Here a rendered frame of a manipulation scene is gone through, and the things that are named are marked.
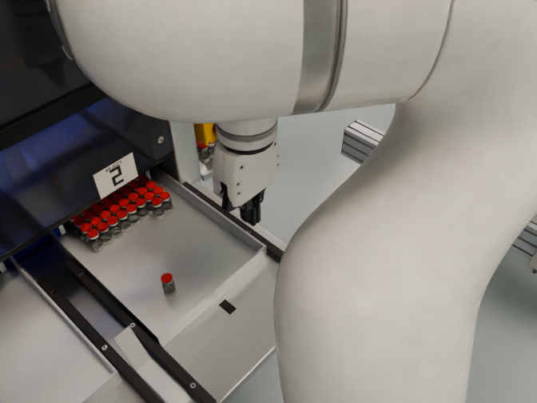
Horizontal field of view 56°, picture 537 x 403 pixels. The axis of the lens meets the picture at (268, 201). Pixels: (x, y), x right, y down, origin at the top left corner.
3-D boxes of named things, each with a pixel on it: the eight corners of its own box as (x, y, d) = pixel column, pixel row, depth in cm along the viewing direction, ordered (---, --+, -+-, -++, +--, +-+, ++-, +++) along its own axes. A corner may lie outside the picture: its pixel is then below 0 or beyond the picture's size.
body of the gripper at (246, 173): (252, 102, 74) (254, 161, 82) (200, 134, 68) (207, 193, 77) (292, 124, 70) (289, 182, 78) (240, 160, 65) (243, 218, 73)
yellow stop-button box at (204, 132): (184, 133, 112) (180, 105, 107) (208, 117, 116) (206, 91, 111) (208, 148, 109) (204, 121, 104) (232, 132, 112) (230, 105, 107)
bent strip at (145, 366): (121, 355, 84) (113, 337, 80) (135, 343, 86) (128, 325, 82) (176, 413, 78) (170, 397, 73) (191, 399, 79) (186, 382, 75)
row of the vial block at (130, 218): (90, 248, 100) (84, 233, 96) (161, 199, 109) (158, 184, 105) (97, 254, 99) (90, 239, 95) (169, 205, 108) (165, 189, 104)
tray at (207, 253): (53, 241, 101) (47, 229, 99) (156, 175, 114) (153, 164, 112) (161, 348, 85) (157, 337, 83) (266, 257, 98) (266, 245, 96)
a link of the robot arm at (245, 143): (248, 90, 72) (248, 107, 74) (201, 117, 68) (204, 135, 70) (292, 114, 68) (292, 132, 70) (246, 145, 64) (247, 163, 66)
